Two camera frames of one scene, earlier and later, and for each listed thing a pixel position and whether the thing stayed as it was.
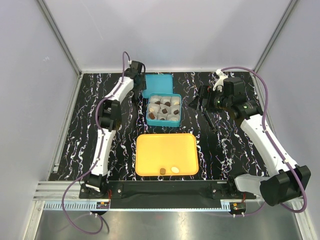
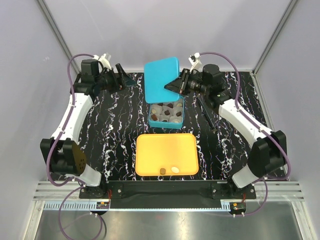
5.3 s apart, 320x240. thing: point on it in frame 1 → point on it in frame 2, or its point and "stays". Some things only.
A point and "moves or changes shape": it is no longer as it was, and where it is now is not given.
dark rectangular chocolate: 151,116 moves or changes shape
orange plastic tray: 154,151 stays
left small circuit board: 101,205 stays
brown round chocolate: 162,171 stays
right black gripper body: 215,99 → 189,83
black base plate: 163,194 stays
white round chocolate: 175,170 stays
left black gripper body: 141,85 → 113,84
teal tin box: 163,107 moves or changes shape
